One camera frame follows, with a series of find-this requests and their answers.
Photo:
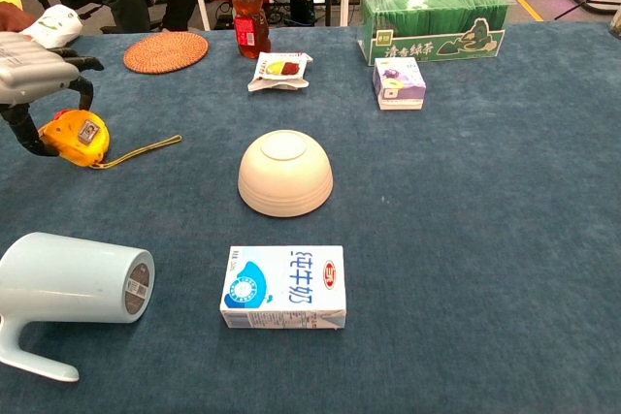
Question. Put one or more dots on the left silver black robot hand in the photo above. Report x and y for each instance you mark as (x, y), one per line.
(29, 65)

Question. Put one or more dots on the yellow tape measure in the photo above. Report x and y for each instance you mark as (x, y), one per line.
(73, 137)

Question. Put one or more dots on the white squeeze bottle yellow cap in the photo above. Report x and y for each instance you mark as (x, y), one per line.
(55, 26)

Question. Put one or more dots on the round woven rattan coaster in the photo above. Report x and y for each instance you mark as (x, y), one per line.
(165, 53)

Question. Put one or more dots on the honey bottle with yellow cap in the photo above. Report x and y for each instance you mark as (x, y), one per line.
(250, 21)

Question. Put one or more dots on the white snack packet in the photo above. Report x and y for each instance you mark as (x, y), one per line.
(279, 70)

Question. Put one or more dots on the beige ceramic bowl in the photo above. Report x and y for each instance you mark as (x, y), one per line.
(285, 176)

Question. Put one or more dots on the white blue milk carton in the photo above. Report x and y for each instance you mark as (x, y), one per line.
(281, 283)

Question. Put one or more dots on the small purple white box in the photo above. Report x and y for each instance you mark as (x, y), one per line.
(398, 82)

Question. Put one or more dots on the clear box of green tea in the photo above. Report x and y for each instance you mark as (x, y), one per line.
(427, 21)

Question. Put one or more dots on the blue table cloth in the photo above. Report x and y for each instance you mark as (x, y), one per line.
(485, 239)

